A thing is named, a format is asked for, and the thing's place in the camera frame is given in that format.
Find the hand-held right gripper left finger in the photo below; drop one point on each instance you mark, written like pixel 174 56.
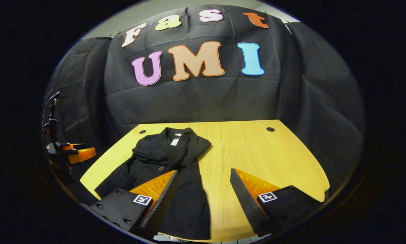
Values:
pixel 162 206

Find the black button jacket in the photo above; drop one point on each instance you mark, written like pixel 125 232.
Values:
pixel 186 203

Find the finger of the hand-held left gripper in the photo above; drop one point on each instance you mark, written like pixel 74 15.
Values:
pixel 84 155
pixel 72 147

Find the black backdrop cloth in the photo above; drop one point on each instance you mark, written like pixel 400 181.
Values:
pixel 206 101

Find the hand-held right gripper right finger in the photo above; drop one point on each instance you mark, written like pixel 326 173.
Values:
pixel 247 206

